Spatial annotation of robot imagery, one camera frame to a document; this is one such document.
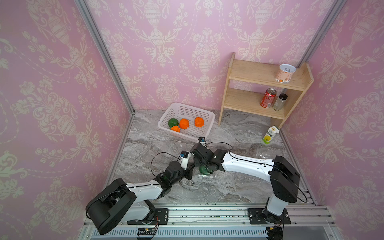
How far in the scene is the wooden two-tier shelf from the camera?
2.49ft

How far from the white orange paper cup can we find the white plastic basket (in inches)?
17.9

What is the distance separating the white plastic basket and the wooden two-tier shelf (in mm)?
115

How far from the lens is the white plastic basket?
1076mm

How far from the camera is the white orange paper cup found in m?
0.73
